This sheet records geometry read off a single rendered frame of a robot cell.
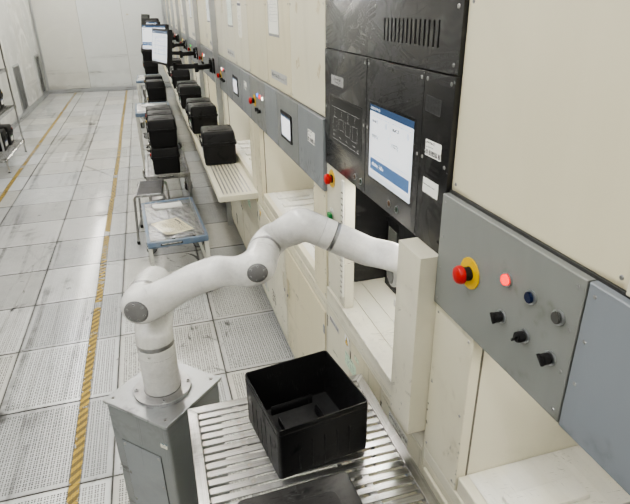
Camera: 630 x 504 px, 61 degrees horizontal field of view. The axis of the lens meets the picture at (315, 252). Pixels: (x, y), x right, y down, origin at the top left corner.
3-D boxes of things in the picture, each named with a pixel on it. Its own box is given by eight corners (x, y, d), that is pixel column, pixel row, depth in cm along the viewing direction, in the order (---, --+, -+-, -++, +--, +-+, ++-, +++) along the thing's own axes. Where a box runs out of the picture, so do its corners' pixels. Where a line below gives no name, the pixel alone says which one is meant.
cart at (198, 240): (144, 252, 467) (136, 199, 447) (204, 243, 483) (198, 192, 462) (152, 305, 384) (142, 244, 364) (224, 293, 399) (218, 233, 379)
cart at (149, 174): (146, 193, 615) (139, 151, 595) (193, 188, 628) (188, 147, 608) (146, 222, 533) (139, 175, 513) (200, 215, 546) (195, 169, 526)
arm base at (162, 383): (121, 396, 180) (112, 350, 172) (161, 365, 195) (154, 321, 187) (164, 414, 171) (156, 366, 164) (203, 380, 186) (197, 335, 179)
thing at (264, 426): (326, 391, 180) (326, 349, 173) (368, 447, 157) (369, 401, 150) (247, 417, 170) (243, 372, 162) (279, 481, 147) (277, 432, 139)
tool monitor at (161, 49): (153, 73, 461) (147, 28, 446) (212, 71, 474) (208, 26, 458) (154, 79, 425) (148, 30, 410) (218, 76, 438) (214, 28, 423)
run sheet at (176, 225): (148, 223, 402) (148, 222, 401) (177, 216, 415) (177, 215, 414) (165, 236, 380) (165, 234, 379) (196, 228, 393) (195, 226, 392)
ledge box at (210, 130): (200, 156, 445) (197, 125, 434) (234, 154, 451) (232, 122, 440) (202, 166, 418) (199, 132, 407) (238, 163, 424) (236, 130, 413)
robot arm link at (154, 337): (130, 353, 170) (118, 287, 160) (149, 321, 187) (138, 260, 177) (168, 353, 169) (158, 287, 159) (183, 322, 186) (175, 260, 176)
